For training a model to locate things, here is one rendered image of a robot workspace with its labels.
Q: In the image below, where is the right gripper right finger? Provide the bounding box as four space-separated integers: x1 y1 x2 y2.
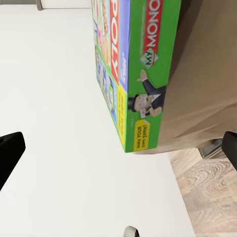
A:
221 131 237 171

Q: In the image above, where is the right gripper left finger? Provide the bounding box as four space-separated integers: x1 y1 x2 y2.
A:
0 131 26 190

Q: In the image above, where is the board game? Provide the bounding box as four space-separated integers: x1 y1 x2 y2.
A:
90 0 181 153

